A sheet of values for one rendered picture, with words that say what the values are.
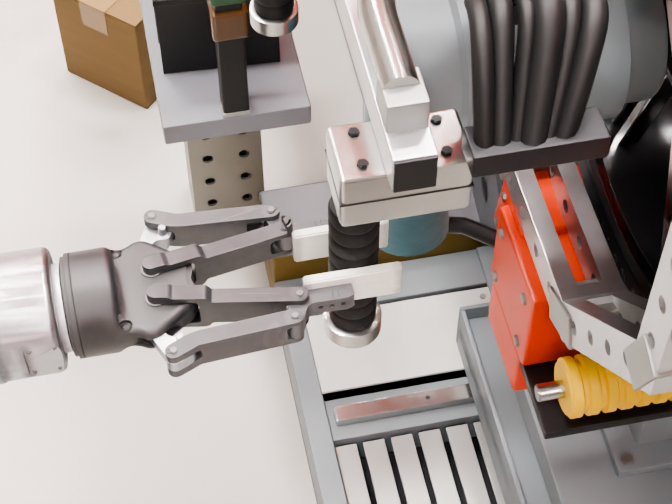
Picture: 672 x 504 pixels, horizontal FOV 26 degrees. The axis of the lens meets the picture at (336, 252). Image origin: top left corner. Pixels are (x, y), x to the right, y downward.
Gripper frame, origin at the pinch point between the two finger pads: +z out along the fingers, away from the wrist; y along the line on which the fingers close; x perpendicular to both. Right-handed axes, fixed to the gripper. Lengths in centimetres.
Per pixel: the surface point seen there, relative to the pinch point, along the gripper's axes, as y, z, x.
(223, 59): -51, -3, -29
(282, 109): -51, 3, -38
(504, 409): -25, 25, -68
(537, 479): -15, 26, -68
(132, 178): -83, -15, -83
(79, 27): -104, -19, -71
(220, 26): -50, -3, -24
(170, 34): -59, -8, -32
